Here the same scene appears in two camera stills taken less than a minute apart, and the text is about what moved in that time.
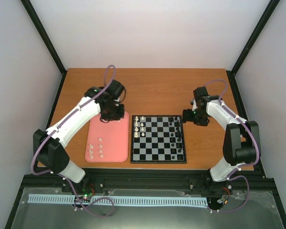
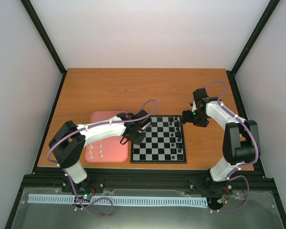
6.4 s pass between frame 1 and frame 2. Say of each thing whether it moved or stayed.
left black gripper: moved
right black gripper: stayed
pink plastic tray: stayed
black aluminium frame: stayed
